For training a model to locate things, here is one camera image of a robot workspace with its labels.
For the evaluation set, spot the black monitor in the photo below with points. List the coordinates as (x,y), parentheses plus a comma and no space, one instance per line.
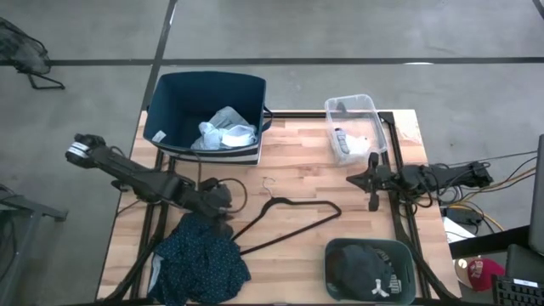
(537,195)

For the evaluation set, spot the black power adapter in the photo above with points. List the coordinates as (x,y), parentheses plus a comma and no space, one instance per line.
(463,216)

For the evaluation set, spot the red cap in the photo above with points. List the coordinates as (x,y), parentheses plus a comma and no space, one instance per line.
(484,274)

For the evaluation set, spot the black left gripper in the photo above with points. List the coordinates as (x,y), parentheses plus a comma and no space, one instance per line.
(212,200)

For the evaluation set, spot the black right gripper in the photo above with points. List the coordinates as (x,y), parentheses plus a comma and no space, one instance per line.
(382,178)

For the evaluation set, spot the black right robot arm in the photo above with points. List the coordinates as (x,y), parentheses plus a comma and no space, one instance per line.
(450,174)

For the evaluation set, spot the black box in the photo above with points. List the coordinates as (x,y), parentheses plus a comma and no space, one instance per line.
(525,261)

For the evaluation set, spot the black desk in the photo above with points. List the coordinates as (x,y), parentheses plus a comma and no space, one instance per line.
(489,242)

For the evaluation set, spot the navy fabric bin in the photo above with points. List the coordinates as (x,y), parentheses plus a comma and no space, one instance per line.
(183,98)

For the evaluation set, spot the black keyboard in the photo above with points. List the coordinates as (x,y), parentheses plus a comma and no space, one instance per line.
(516,295)

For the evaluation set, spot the navy dotted cloth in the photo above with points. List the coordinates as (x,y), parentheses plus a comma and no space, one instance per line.
(200,263)

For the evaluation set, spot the black mesh chair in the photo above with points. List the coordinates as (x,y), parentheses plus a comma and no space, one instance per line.
(21,51)

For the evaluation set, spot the clear plastic bin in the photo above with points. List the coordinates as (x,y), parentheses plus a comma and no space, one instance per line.
(365,110)

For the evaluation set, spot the white paper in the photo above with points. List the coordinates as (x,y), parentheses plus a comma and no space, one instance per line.
(455,231)

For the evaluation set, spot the light blue patterned cloth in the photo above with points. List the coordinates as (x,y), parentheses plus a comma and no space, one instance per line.
(225,117)

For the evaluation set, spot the dark striped sock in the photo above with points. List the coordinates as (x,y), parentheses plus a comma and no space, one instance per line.
(341,142)

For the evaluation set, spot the white sock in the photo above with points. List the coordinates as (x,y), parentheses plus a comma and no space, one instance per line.
(359,144)

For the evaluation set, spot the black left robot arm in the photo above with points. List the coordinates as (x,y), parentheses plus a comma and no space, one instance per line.
(127,170)

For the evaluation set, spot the black clothes hanger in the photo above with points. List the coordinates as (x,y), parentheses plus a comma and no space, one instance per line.
(272,201)

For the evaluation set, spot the navy cloth with white print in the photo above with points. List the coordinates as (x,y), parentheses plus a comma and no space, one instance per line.
(361,268)

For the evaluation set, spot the grey plastic basket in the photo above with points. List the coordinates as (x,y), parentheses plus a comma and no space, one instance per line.
(410,272)

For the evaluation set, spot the grey metal furniture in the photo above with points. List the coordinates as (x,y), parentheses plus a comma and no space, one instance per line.
(30,208)

